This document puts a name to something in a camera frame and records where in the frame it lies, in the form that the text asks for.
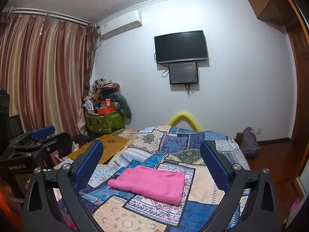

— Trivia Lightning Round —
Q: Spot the pink knit sweater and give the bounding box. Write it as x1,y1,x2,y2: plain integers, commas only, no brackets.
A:
107,165,185,206

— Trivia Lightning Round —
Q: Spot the dark blue backpack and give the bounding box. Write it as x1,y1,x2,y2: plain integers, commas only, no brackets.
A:
240,127,260,159

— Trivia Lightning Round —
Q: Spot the striped pink curtain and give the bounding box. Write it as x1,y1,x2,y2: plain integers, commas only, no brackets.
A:
1,8,98,136

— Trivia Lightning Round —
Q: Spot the green storage box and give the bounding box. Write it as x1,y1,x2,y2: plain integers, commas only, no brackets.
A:
85,111,125,134

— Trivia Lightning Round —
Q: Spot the clutter pile on box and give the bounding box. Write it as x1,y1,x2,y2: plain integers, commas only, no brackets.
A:
84,78,132,119

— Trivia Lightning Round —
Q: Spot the blue patchwork bedspread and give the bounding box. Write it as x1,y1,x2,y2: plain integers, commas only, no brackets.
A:
77,125,249,231

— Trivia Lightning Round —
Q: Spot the yellow foam arch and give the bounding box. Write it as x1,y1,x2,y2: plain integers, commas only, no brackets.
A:
168,111,202,132

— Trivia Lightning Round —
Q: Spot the white air conditioner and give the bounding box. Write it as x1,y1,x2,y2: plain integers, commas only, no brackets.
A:
100,10,142,40

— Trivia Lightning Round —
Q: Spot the wooden upper cabinet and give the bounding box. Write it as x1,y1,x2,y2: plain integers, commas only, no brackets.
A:
248,0,296,26

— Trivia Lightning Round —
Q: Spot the wooden bed frame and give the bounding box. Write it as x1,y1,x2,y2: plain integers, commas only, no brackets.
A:
234,132,244,148

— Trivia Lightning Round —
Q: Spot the small black wall monitor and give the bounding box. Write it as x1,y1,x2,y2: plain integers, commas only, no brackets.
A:
169,62,199,84

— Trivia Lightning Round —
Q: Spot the wall mounted black television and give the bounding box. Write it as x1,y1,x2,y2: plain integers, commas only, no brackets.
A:
154,30,208,64

